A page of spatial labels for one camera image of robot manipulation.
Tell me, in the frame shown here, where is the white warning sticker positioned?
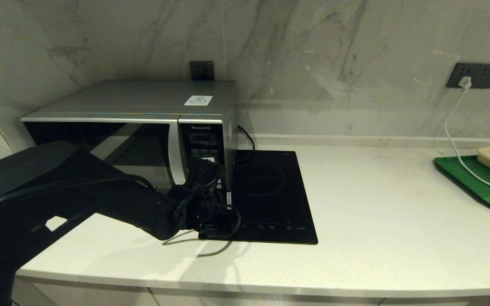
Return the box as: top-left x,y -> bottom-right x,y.
184,95 -> 213,107

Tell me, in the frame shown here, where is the silver microwave oven body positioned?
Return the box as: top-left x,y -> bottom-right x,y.
20,79 -> 239,204

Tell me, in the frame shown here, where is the black induction cooktop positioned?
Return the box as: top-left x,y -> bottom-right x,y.
197,150 -> 319,245

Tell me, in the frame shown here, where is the small dark wall outlet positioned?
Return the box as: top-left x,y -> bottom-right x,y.
190,61 -> 215,82

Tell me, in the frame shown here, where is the wide dark wall outlet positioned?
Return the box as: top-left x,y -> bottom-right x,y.
445,62 -> 490,90

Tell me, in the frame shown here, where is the green plastic tray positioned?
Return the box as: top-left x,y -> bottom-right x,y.
432,155 -> 490,218

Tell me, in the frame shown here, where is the thin black cable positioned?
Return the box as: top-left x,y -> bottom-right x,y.
237,125 -> 256,152

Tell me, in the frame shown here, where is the white power cable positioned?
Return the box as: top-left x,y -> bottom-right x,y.
444,87 -> 490,193

